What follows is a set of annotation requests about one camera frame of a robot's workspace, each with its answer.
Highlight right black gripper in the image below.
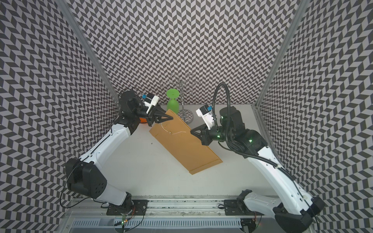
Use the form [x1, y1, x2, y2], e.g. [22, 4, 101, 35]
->
[190, 122, 234, 146]

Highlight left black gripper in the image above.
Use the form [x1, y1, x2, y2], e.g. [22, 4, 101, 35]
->
[133, 102, 174, 127]

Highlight brown kraft file bag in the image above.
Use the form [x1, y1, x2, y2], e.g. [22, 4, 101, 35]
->
[150, 110, 222, 175]

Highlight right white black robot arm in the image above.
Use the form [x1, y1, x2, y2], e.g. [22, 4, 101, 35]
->
[190, 105, 325, 233]

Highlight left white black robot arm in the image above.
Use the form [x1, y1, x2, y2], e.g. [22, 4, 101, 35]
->
[65, 90, 173, 206]

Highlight orange plastic bowl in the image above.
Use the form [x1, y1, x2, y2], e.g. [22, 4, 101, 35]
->
[140, 117, 147, 124]

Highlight green plastic wine glass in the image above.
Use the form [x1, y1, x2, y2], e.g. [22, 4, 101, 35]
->
[166, 88, 180, 114]

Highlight chrome cup holder stand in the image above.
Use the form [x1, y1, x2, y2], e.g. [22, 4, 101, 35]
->
[171, 72, 194, 124]

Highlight white string of file bag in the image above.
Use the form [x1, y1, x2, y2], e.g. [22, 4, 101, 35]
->
[159, 121, 187, 136]

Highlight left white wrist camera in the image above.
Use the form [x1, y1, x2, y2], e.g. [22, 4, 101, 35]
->
[142, 93, 160, 114]

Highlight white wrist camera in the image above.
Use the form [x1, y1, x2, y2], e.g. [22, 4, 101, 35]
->
[142, 93, 160, 114]
[196, 104, 217, 130]

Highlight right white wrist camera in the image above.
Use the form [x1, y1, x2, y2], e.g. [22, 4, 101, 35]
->
[196, 104, 217, 130]

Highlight right black corrugated cable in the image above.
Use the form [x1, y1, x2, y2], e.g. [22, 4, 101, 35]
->
[212, 82, 280, 168]

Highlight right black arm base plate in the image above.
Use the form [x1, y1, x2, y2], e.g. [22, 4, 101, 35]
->
[223, 199, 263, 216]

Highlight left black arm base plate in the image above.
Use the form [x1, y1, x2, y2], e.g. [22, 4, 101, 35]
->
[106, 199, 149, 216]

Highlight aluminium front rail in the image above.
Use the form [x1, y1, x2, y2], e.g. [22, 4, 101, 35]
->
[65, 196, 307, 219]

